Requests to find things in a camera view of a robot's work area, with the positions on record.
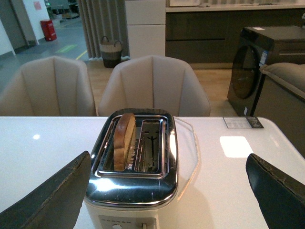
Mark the beige chair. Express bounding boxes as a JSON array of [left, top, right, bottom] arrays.
[[0, 56, 96, 116], [98, 55, 211, 117]]

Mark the beige chair right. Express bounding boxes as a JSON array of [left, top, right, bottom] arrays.
[[98, 55, 211, 117]]

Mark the bread slice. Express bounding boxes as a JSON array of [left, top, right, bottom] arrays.
[[113, 113, 136, 171]]

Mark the grey curtain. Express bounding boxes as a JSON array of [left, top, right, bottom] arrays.
[[77, 0, 130, 59]]

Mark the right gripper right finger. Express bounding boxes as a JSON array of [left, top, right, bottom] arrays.
[[245, 154, 305, 229]]

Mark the beige cushion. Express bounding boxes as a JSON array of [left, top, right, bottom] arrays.
[[260, 62, 305, 100]]

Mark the beige chair left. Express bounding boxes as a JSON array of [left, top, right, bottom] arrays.
[[0, 56, 96, 116]]

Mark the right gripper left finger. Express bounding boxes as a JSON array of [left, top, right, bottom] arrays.
[[0, 151, 91, 229]]

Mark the white cabinet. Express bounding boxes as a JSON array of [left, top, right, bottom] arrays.
[[124, 0, 166, 59]]

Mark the label card on table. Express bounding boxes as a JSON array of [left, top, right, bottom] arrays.
[[223, 116, 264, 128]]

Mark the white chrome toaster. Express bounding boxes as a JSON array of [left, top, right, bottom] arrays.
[[85, 108, 179, 229]]

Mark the dark kitchen counter cabinet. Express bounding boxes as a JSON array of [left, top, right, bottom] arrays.
[[165, 0, 305, 63]]

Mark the black washing machine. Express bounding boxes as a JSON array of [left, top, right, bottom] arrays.
[[227, 26, 305, 116]]

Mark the woven basket with handles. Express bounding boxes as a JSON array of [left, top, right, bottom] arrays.
[[100, 36, 122, 68]]

